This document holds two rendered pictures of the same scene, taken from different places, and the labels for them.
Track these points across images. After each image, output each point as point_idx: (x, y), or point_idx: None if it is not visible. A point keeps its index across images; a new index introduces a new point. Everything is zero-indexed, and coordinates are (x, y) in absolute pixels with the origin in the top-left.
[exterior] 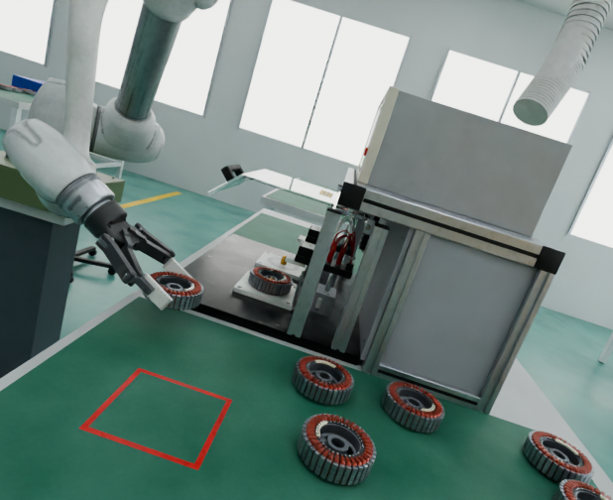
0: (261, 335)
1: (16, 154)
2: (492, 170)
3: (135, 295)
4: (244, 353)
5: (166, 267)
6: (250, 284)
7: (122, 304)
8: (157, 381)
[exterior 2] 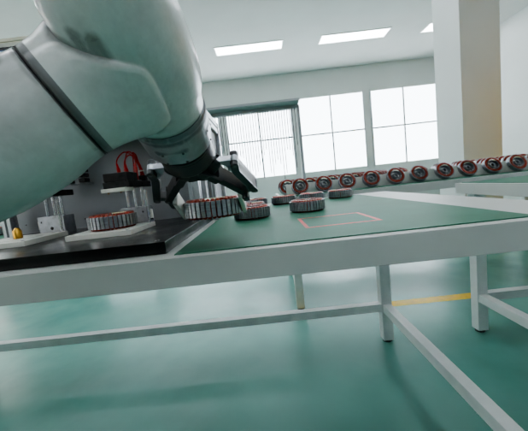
0: (202, 230)
1: (178, 19)
2: None
3: (171, 256)
4: (238, 226)
5: (178, 202)
6: (120, 227)
7: (204, 253)
8: (311, 224)
